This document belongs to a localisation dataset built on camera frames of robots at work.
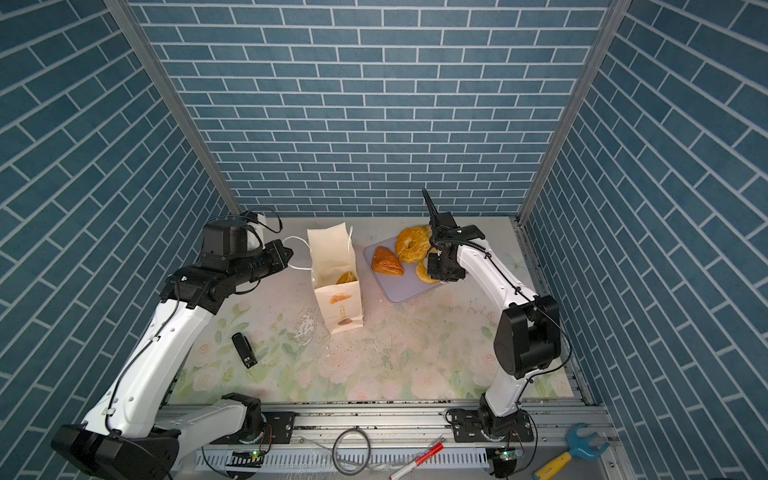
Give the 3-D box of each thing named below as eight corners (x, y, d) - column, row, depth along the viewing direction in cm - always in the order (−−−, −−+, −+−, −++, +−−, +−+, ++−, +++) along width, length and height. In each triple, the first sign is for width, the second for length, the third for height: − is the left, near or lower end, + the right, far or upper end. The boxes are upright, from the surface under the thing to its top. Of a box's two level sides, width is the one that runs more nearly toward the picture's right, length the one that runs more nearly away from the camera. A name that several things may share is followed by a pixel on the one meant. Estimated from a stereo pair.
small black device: (249, 368, 85) (243, 363, 82) (236, 342, 90) (230, 336, 87) (259, 361, 86) (253, 356, 83) (246, 336, 91) (240, 330, 88)
